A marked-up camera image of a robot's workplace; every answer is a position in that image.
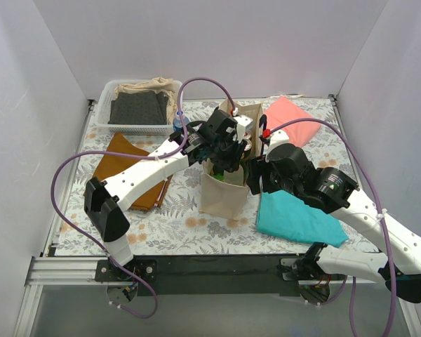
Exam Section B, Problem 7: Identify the green Perrier bottle far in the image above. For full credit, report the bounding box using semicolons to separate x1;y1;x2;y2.
239;160;249;174

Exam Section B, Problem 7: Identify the aluminium frame rail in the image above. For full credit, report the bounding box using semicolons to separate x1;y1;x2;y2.
13;257;102;336

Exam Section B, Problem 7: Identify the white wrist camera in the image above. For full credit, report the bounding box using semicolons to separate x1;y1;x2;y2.
232;107;253;143
260;128;290;156

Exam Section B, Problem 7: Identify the green Perrier bottle near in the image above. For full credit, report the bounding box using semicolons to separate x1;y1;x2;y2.
210;166;224;181

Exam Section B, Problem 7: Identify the floral patterned table mat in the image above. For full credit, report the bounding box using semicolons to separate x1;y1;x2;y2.
52;98;377;256

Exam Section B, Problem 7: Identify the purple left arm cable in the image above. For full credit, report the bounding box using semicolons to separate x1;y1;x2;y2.
49;77;238;319

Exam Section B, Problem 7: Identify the teal folded cloth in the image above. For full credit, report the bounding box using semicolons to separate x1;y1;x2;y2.
256;190;348;248

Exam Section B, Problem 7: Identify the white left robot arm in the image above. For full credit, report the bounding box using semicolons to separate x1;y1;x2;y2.
84;109;253;281

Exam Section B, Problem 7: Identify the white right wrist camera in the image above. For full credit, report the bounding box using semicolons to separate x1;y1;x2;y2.
260;128;290;156

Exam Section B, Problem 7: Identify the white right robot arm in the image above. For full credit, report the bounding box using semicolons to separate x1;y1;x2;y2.
247;143;421;303

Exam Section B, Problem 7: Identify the brown folded cloth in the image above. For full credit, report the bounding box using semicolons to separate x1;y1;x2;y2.
93;133;172;211

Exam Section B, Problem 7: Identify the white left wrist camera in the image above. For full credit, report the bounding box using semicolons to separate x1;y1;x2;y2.
232;107;253;143

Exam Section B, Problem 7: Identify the Pocari Sweat bottle blue label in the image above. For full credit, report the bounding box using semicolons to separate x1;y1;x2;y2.
173;111;189;131

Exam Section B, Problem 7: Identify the red tab can right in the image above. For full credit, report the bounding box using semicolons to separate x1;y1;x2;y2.
243;121;253;139

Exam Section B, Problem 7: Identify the dark can silver pull-tab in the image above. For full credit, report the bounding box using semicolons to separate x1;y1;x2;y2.
243;139;253;159

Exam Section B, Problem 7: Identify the pink folded cloth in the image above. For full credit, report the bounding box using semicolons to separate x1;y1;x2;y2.
265;97;321;147

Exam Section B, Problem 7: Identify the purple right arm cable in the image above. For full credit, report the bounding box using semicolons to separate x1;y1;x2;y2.
269;117;398;337

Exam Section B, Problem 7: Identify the white plastic basket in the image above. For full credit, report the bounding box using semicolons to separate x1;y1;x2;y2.
94;79;173;136

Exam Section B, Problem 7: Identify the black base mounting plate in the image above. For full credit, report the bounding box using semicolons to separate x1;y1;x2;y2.
95;253;341;298

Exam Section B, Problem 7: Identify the beige canvas tote bag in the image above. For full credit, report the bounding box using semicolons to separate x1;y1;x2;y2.
200;103;263;220

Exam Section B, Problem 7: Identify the beige crumpled cloth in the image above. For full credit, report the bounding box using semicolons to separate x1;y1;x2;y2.
114;77;179;124

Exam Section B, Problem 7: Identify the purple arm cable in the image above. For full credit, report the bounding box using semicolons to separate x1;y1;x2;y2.
49;77;238;319
269;117;398;337

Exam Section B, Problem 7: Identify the green perrier bottle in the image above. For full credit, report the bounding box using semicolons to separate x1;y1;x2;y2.
210;166;224;181
239;160;249;174

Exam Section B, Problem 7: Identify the dark grey dotted cloth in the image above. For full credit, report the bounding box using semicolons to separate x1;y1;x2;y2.
107;91;168;125

